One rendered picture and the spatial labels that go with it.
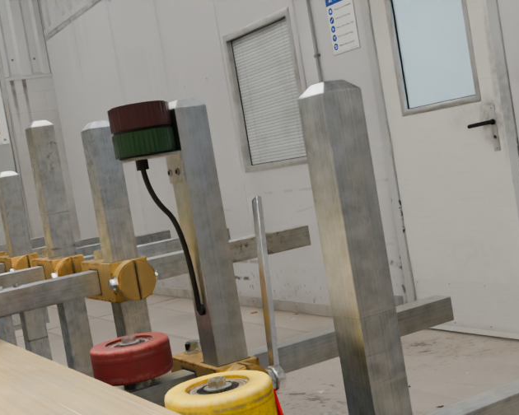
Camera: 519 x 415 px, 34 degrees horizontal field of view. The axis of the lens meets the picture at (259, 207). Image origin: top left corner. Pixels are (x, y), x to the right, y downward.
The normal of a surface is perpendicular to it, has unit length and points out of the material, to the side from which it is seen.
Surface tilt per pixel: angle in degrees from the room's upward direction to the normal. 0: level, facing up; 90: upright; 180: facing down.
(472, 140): 90
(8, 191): 90
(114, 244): 90
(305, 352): 90
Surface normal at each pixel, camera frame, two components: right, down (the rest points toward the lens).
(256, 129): -0.85, 0.17
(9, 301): 0.50, -0.04
